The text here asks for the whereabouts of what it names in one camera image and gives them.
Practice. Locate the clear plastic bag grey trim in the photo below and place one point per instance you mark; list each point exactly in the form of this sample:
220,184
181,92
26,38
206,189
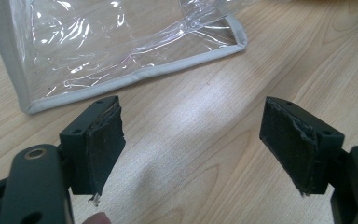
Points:
105,49

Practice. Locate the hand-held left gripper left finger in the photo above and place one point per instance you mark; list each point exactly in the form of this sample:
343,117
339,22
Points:
87,149

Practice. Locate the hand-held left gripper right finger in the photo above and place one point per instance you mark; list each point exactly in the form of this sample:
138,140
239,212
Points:
295,146

